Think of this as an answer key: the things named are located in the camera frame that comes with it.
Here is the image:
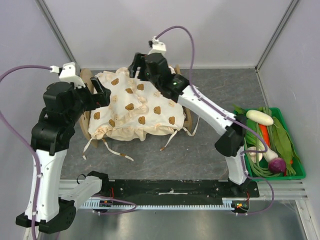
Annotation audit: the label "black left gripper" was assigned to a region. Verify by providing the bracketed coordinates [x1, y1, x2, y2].
[67, 76, 112, 124]

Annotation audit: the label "wooden pet bed frame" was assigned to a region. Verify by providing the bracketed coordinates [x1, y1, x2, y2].
[79, 64, 194, 148]

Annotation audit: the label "bear print cream quilt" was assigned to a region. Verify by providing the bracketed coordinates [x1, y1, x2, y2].
[81, 66, 201, 161]

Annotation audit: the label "bear print small pillow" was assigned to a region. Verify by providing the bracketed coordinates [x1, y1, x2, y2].
[108, 72, 149, 127]

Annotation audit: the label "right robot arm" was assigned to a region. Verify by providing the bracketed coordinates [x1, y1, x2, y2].
[128, 52, 248, 197]

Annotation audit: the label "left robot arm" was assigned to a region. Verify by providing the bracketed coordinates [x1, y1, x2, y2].
[15, 77, 111, 234]

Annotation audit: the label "white radish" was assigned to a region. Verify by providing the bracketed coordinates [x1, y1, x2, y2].
[246, 109, 274, 126]

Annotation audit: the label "orange carrot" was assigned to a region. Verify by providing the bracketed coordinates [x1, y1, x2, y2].
[258, 124, 271, 147]

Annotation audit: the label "white mushroom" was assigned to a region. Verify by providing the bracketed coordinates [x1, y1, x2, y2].
[247, 146, 263, 163]

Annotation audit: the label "green beans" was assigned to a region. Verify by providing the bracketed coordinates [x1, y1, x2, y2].
[244, 141, 282, 178]

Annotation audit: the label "green plastic basket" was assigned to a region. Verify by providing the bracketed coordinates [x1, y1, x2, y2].
[244, 107, 306, 181]

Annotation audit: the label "purple cabbage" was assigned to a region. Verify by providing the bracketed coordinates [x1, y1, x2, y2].
[268, 157, 287, 174]

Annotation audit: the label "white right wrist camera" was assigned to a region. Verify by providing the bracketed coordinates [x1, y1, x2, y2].
[148, 36, 167, 56]

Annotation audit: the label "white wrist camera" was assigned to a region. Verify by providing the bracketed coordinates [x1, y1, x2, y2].
[50, 62, 86, 89]
[148, 36, 167, 56]

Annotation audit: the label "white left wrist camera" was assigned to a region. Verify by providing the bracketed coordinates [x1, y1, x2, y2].
[50, 62, 86, 89]

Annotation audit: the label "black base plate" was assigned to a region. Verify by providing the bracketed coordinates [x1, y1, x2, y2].
[100, 179, 260, 204]

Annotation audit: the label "white cable duct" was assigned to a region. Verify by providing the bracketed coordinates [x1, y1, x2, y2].
[80, 197, 250, 214]

